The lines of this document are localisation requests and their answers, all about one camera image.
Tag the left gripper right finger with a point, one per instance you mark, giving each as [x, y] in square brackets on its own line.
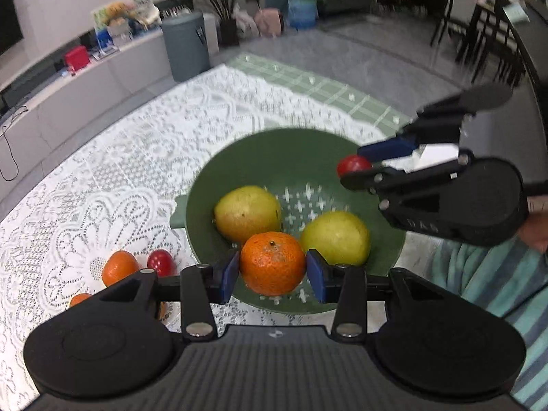
[346, 286]

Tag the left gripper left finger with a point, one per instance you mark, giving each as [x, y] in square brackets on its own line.
[200, 286]

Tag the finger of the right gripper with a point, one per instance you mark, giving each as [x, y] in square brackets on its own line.
[384, 178]
[439, 122]

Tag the red cherry tomato front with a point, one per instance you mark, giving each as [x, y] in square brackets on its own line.
[352, 164]

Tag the red cherry tomato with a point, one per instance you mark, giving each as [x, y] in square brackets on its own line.
[352, 164]
[162, 262]

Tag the yellow-green pear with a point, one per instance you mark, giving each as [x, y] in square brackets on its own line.
[340, 237]

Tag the red cherry tomato back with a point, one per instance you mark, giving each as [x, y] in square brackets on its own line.
[162, 262]

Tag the orange tangerine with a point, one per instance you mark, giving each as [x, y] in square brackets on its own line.
[272, 263]
[120, 265]
[78, 298]

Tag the person right hand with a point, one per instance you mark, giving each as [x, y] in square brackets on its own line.
[534, 231]

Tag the green colander bowl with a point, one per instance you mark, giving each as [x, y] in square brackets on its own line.
[297, 166]

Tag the striped teal sleeve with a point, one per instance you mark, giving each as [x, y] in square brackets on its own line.
[509, 281]

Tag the black dining chairs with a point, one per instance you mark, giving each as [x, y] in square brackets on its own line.
[511, 33]

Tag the green grid table mat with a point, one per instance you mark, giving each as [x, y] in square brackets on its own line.
[358, 105]

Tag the white lace tablecloth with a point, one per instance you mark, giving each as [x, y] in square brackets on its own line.
[118, 192]

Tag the blue water jug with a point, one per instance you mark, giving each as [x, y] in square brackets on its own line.
[302, 14]

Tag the pink small heater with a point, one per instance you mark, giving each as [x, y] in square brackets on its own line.
[269, 22]

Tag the white plastic bag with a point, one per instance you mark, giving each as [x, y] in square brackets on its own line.
[246, 27]

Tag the potted long-leaf plant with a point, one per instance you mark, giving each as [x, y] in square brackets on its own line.
[222, 8]

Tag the white tv cabinet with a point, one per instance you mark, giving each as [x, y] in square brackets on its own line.
[45, 121]

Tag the grey-blue trash bin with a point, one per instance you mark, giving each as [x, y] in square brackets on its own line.
[186, 45]

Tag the red box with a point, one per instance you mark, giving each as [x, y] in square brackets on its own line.
[76, 59]

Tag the teddy bear bouquet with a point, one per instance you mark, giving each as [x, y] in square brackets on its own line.
[117, 20]

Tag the black wall television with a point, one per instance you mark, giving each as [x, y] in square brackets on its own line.
[10, 29]

